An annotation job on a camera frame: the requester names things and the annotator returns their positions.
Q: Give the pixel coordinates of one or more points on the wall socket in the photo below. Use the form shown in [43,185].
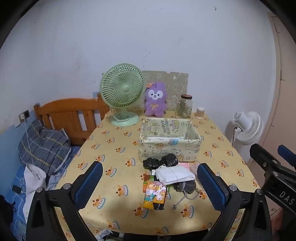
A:
[26,114]

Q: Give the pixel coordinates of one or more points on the black plastic bag bundle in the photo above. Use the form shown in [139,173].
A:
[170,160]
[151,163]

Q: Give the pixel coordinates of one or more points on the glass jar with dark lid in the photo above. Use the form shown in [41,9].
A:
[185,107]

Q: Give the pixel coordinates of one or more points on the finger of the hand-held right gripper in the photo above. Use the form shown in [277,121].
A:
[288,156]
[263,157]

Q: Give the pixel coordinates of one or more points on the yellow printed tablecloth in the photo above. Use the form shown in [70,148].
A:
[115,139]

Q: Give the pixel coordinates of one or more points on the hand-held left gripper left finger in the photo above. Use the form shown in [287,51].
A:
[90,180]

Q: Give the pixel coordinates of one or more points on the orange cartoon snack packet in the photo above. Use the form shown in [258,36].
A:
[155,192]

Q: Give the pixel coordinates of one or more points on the printed cardboard board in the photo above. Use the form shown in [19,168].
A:
[178,83]

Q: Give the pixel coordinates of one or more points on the cartoon printed storage box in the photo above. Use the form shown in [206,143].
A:
[161,150]

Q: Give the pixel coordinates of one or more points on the plaid grey pillow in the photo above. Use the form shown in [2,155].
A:
[44,148]

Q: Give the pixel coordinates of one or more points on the green desk fan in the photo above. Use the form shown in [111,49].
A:
[122,89]

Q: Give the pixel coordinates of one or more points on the cotton swab container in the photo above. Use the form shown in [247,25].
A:
[200,113]

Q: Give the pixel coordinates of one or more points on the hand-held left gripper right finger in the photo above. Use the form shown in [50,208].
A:
[210,185]

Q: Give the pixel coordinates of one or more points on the white folded cloth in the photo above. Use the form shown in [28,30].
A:
[173,175]

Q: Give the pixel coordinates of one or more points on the white standing fan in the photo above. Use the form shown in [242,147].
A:
[249,129]

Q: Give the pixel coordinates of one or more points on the white garment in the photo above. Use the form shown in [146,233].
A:
[32,173]

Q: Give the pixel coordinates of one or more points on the purple plush toy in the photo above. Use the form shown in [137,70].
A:
[155,102]

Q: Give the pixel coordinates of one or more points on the wooden bed headboard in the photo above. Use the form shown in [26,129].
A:
[62,109]

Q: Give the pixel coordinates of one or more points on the blue bed sheet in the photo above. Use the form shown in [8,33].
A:
[16,180]

